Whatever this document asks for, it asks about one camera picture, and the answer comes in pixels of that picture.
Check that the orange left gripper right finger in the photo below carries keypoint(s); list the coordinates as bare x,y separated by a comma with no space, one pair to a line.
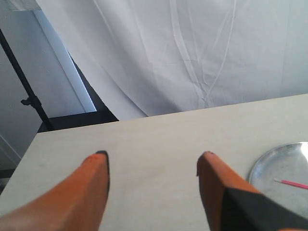
232,204

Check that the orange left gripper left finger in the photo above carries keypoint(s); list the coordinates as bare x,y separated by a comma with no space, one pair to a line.
75,204

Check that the pink plastic tube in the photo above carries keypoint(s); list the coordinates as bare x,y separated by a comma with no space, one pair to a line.
291,183

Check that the round stainless steel plate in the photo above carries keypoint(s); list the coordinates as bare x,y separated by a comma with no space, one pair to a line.
285,162

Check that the dark stand behind table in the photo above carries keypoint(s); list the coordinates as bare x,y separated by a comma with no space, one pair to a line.
32,99

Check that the white board panel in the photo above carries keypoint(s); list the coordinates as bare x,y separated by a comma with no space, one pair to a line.
48,68

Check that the white backdrop cloth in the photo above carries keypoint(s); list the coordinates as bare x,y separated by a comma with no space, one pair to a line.
153,57

